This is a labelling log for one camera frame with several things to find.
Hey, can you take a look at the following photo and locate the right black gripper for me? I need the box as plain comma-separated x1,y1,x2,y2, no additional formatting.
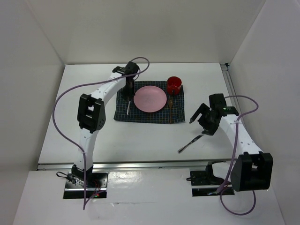
190,103,219,136

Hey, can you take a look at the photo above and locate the pink plastic plate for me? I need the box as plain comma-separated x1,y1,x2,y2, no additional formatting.
134,86,167,113

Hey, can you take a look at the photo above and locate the brown wooden spoon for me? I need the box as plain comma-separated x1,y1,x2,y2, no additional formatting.
167,98,173,124

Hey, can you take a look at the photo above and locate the red mug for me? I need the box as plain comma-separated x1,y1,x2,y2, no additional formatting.
166,76,182,96

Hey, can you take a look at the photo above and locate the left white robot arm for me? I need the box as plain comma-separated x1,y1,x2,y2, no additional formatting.
71,61,140,187

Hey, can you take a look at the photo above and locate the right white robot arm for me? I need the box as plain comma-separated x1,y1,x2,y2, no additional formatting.
190,93,273,193

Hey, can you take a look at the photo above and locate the silver table knife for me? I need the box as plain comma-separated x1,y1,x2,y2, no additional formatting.
177,134,203,154

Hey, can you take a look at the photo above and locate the aluminium rail front edge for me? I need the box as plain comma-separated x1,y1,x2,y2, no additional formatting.
36,158,258,171

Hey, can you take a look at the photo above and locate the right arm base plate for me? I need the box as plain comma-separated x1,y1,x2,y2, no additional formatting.
186,170,224,197

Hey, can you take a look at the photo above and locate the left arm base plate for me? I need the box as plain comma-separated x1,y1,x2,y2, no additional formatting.
55,170,109,199

